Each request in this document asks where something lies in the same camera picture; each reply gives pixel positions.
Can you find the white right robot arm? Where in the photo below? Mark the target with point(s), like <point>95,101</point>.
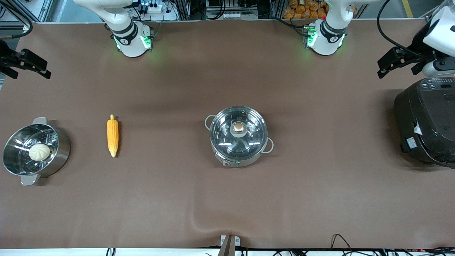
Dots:
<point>128,33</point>

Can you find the metal table clamp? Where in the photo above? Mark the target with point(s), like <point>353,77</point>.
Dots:
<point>229,245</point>

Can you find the black rice cooker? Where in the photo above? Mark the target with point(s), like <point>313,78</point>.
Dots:
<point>432,121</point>

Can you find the bag of orange buns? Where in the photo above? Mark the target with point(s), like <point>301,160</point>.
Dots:
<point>305,9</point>

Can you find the grey electric cooking pot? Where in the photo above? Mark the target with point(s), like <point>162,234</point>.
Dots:
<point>245,163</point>

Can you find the white power strip with plugs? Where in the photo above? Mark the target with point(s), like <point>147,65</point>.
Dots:
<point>152,8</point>

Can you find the brown table cover mat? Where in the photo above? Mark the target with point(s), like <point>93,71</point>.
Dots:
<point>177,195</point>

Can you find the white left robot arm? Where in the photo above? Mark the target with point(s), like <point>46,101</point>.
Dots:
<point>325,35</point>

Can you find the white steamed bun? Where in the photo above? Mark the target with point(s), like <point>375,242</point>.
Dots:
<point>39,152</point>

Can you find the round glass pot lid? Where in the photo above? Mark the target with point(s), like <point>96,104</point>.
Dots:
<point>238,131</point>

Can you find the yellow corn cob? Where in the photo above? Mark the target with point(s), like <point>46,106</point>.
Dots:
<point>112,137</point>

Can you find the stainless steel steamer pot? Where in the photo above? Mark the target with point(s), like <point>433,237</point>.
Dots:
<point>60,149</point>

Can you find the aluminium frame rail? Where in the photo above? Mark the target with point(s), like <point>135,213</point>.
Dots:
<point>25,9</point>

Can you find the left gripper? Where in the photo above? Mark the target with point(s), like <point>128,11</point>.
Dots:
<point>422,52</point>

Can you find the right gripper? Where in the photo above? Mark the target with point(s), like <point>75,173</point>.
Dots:
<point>7,59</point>

